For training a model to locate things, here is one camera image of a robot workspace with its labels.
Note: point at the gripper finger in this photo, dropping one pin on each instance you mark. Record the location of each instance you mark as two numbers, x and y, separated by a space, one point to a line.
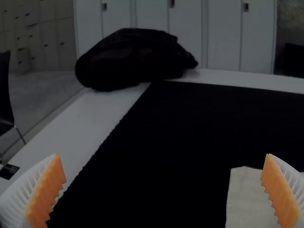
285 190
28 197

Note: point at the pale towel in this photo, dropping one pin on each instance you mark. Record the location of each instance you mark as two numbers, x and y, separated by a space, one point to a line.
244 197

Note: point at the black chair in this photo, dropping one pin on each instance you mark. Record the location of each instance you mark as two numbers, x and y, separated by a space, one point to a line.
4 95

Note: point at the black mat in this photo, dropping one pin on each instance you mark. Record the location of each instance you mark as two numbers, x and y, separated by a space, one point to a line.
178 142

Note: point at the pale drawer cabinet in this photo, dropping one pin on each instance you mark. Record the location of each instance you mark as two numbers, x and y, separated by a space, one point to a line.
35 35

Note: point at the grey cupboard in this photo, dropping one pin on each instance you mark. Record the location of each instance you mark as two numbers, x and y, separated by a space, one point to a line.
223 33

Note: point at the black clothing bundle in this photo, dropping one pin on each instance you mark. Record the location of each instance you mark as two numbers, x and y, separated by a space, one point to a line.
133 59

